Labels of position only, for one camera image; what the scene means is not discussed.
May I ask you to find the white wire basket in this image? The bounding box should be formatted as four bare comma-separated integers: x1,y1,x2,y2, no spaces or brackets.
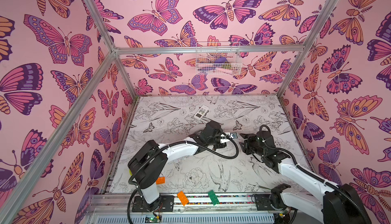
194,43,242,76

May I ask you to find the white remote control far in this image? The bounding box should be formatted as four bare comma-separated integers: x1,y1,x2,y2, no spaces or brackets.
194,105,209,120

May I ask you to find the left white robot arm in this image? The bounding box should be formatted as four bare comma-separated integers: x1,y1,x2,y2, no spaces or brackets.
127,121,238,208

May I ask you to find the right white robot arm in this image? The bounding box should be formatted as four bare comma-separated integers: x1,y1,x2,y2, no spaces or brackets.
240,125,371,224

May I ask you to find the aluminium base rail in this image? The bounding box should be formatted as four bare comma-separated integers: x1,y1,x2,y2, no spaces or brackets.
85,192,318,224

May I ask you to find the aluminium cage frame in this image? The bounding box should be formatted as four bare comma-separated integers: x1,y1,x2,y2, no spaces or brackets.
1,0,339,224

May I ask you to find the small circuit board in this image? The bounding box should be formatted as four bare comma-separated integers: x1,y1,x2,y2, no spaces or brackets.
144,215,162,224

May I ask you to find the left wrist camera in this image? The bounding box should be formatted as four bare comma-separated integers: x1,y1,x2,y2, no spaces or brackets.
221,132,238,140

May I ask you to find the left black corrugated cable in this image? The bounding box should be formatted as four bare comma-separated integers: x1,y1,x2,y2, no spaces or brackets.
126,132,239,224

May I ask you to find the green brick on rail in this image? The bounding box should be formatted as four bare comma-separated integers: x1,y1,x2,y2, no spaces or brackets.
207,190,220,206

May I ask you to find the orange brick on rail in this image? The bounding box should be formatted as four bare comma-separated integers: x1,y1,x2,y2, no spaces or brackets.
177,191,189,206

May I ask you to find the orange brick on table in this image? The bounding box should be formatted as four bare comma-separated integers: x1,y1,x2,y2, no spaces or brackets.
156,177,166,185

